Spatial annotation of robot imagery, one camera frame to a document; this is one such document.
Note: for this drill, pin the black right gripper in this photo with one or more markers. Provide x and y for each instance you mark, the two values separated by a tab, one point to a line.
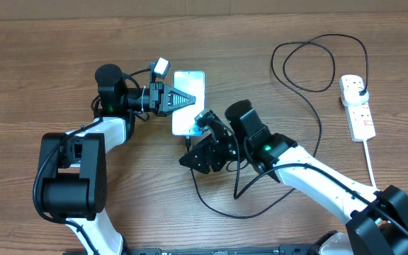
211	148

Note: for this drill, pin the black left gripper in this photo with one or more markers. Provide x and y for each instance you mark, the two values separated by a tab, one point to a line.
165	110

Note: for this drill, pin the blue Samsung Galaxy smartphone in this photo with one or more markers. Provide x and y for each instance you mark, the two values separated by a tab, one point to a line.
192	83

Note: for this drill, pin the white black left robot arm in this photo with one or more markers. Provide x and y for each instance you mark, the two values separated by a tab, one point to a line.
70	187

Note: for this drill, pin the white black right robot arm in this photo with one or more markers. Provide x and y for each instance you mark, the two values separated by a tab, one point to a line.
376	221

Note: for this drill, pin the white charger plug adapter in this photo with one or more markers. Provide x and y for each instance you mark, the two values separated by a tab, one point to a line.
354	96

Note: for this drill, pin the white power extension strip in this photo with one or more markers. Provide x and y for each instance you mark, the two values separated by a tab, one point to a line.
359	117

